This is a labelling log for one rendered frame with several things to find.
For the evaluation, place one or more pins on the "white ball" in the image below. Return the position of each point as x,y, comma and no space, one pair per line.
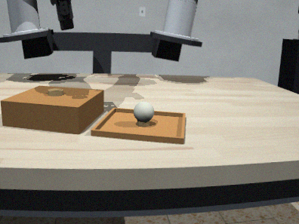
143,111

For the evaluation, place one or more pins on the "shallow wooden tray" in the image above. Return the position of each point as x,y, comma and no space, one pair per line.
119,123

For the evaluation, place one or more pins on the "brown wooden box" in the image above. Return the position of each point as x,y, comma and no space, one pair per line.
55,109

